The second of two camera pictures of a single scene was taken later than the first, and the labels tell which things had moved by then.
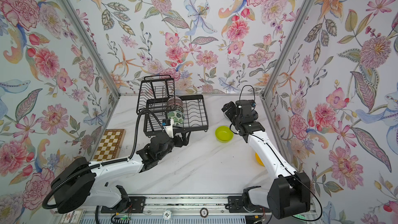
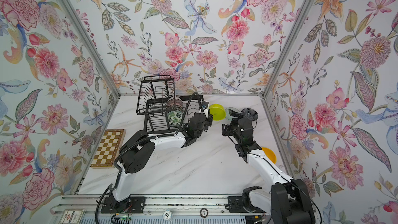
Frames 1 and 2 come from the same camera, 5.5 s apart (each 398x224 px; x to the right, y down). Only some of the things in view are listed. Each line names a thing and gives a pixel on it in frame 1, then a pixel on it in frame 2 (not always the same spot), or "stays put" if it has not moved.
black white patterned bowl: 175,107 stays put
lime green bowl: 224,134 -> 218,112
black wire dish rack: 157,101 stays put
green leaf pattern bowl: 178,116 stays put
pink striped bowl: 174,100 stays put
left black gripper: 184,141 -> 209,120
